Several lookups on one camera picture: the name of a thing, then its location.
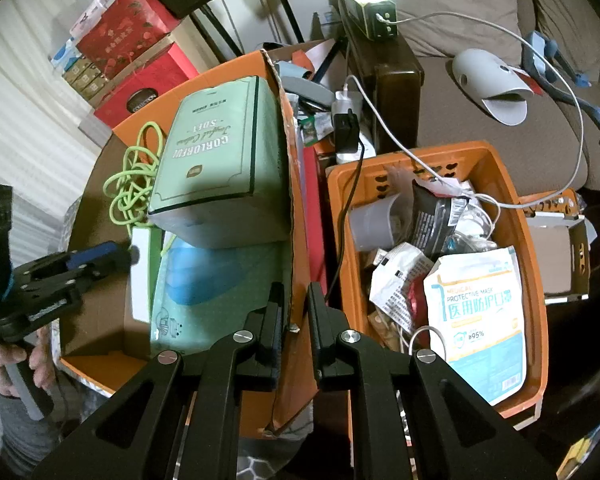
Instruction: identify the white curtain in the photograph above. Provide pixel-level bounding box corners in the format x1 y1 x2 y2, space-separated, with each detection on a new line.
0 0 146 221

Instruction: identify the black charger with cable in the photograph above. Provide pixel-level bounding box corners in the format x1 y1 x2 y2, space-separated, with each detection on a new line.
326 109 367 306

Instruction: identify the grey plastic cup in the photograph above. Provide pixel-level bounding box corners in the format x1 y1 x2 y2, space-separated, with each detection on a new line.
349 192 406 254

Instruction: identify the white green power bank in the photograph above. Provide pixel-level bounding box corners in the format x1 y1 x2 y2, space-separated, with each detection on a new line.
126 226 156 324

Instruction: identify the brown sofa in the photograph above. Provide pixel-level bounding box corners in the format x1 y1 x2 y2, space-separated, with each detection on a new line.
325 0 600 197

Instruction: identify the white cable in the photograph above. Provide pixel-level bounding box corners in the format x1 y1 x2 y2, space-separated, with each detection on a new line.
387 12 586 211

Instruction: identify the crumpled white packet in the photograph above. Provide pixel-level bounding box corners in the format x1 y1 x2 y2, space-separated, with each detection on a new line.
369 242 434 334

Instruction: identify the blue face mask packet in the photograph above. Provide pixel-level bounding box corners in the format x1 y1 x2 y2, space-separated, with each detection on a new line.
149 237 294 361

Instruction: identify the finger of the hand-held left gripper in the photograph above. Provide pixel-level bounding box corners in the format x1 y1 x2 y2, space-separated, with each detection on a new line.
25 241 122 282
25 246 142 307

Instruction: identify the small open cardboard box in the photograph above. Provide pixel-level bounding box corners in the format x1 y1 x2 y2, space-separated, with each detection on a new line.
524 212 594 304

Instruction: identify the blue plastic tool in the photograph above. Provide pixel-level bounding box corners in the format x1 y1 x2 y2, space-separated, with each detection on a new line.
522 31 600 154

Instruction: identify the green cable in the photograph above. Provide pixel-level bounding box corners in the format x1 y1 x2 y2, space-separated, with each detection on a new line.
102 121 169 237

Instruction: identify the orange plastic basket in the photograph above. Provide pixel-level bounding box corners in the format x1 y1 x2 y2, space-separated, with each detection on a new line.
326 141 551 420

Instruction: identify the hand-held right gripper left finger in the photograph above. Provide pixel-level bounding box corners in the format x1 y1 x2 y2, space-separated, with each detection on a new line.
32 282 287 480

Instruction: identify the white charger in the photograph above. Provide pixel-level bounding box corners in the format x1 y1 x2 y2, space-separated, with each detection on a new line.
332 89 363 116

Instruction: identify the white blue mask packet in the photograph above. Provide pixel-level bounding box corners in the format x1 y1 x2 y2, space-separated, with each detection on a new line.
424 246 527 407

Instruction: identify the portable lamp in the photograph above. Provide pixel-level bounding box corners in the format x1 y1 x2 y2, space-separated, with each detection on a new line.
341 0 400 41

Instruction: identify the blue white wipes packet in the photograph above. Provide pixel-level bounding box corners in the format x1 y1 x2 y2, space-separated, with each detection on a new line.
50 42 81 71

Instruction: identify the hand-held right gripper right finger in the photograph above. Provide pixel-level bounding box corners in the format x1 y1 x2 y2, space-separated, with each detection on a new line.
306 282 561 480

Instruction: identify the black foil packet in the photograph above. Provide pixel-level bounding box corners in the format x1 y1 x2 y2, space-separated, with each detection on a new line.
411 180 469 261

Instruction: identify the red floral gift box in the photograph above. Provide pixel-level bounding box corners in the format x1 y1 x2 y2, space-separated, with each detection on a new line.
75 0 181 69

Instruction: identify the large brown cushion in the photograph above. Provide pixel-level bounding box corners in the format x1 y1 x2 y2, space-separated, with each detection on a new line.
370 0 531 59

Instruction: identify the red flat box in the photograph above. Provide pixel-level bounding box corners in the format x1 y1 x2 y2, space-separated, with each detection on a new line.
300 145 331 286

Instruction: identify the white rounded device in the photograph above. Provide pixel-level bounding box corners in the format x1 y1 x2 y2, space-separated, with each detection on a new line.
452 49 535 126

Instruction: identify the green tissue pack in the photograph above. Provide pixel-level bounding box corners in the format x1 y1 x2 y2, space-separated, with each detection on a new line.
147 76 294 250

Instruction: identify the orange cardboard box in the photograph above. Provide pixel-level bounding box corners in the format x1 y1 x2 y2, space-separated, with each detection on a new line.
57 47 332 436

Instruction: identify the pink white packet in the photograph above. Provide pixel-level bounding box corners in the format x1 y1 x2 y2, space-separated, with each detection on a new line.
70 0 126 39

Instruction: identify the stack of tan boxes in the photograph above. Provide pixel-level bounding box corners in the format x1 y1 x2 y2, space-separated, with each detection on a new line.
70 65 101 90

